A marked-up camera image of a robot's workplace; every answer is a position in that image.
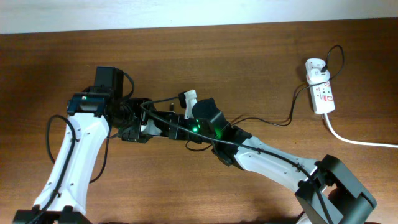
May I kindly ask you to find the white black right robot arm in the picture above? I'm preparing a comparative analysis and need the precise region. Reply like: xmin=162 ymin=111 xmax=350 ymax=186
xmin=150 ymin=98 xmax=377 ymax=223

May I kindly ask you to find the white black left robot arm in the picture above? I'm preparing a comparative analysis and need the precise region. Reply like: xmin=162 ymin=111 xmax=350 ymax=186
xmin=13 ymin=90 xmax=146 ymax=223

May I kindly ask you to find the white USB charger adapter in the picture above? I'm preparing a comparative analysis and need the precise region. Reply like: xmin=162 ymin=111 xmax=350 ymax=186
xmin=305 ymin=58 xmax=330 ymax=85

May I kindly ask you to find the white power strip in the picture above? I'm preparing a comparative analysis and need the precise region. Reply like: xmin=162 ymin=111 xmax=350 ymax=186
xmin=308 ymin=81 xmax=335 ymax=114

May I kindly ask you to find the white power strip cord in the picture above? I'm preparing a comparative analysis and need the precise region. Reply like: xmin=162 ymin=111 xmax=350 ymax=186
xmin=322 ymin=113 xmax=398 ymax=149

